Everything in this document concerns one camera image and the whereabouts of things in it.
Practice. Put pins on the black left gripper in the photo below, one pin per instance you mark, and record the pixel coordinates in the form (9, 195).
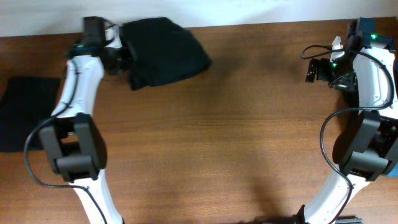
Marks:
(127, 61)

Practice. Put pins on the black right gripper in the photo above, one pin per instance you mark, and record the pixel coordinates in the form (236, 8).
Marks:
(324, 65)

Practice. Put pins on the black trousers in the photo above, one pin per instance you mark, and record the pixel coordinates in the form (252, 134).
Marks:
(162, 52)

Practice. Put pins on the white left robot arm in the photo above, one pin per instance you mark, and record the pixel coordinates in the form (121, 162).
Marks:
(72, 142)

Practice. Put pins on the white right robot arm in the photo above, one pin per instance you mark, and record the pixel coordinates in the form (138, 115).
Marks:
(363, 66)

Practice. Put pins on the black folded garment left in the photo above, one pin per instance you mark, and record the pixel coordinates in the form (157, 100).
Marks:
(25, 103)

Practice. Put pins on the blue striped garment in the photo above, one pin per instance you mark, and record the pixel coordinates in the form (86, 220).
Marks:
(394, 172)

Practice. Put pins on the black base bracket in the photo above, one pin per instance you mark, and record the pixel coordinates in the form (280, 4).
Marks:
(295, 220)

